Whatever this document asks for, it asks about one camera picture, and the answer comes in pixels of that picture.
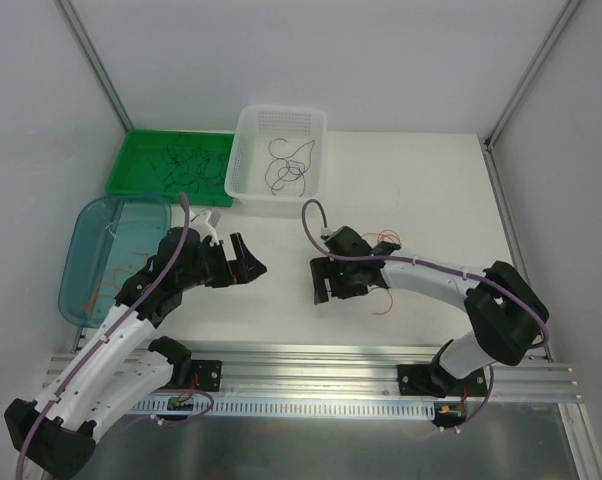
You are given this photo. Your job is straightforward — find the purple wire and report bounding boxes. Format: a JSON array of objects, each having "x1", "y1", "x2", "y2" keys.
[{"x1": 263, "y1": 158, "x2": 310, "y2": 197}]

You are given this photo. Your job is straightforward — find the orange wire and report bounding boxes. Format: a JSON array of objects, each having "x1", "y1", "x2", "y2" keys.
[{"x1": 83, "y1": 249, "x2": 150, "y2": 317}]

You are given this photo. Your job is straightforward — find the white perforated plastic basket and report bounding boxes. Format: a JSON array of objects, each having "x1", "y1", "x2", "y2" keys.
[{"x1": 225, "y1": 104, "x2": 327, "y2": 217}]

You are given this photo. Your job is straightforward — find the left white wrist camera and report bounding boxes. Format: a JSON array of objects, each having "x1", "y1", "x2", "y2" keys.
[{"x1": 189, "y1": 209, "x2": 221, "y2": 246}]

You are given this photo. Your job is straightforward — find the orange purple black wires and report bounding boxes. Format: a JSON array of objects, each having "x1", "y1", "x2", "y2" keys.
[{"x1": 360, "y1": 230, "x2": 405, "y2": 317}]

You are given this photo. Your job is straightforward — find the green plastic tray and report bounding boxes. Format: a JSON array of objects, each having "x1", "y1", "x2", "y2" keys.
[{"x1": 105, "y1": 130, "x2": 233, "y2": 208}]

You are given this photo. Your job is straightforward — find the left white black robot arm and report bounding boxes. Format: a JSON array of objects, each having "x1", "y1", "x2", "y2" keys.
[{"x1": 4, "y1": 227, "x2": 267, "y2": 479}]

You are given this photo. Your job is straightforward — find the black wire in green tray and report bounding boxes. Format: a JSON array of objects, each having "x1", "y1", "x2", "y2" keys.
[{"x1": 150, "y1": 148, "x2": 217, "y2": 195}]

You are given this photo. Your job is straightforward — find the translucent blue plastic tray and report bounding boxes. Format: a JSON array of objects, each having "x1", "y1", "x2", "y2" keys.
[{"x1": 58, "y1": 194, "x2": 172, "y2": 328}]

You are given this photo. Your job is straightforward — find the black wire in white basket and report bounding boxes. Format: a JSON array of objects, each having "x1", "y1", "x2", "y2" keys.
[{"x1": 269, "y1": 137, "x2": 321, "y2": 180}]

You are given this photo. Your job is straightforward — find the white slotted cable duct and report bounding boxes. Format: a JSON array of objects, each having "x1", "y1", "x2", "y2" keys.
[{"x1": 130, "y1": 394, "x2": 435, "y2": 421}]

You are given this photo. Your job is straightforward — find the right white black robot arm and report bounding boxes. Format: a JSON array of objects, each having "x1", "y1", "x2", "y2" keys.
[{"x1": 309, "y1": 226, "x2": 549, "y2": 398}]

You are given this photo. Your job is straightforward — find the black wire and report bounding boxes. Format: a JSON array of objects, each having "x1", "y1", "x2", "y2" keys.
[
  {"x1": 150, "y1": 148, "x2": 217, "y2": 195},
  {"x1": 269, "y1": 137, "x2": 321, "y2": 180},
  {"x1": 160, "y1": 132, "x2": 230, "y2": 189}
]

